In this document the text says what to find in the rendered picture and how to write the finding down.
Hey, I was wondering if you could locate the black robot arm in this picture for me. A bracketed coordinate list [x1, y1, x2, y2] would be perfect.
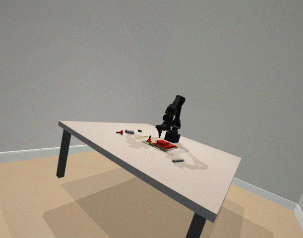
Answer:
[160, 95, 185, 131]

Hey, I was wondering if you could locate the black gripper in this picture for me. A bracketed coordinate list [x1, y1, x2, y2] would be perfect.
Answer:
[155, 121, 178, 142]

